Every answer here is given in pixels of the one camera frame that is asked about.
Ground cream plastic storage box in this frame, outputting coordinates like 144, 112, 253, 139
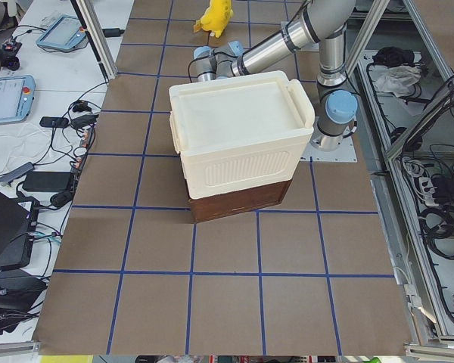
169, 71, 315, 199

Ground yellow plush toy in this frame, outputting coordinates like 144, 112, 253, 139
193, 0, 234, 39

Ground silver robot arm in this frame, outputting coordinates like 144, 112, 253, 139
183, 1, 354, 151

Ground black laptop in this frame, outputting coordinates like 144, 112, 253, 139
0, 192, 39, 271

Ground crumpled white cloth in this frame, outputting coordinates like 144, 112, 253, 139
374, 65, 421, 98

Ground near teach pendant tablet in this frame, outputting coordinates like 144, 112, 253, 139
0, 75, 36, 125

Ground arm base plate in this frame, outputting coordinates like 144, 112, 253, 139
300, 116, 358, 163

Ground dark wooden drawer cabinet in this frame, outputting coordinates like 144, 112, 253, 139
188, 179, 292, 222

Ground black power adapter brick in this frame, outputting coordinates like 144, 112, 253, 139
23, 171, 72, 192

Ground black cable coils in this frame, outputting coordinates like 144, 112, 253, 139
418, 207, 454, 262

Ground aluminium frame post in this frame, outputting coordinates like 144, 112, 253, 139
70, 0, 117, 82

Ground far teach pendant tablet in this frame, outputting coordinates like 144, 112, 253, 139
36, 15, 87, 52

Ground teach pendant tablet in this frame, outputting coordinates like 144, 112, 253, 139
0, 75, 36, 125
36, 15, 87, 52

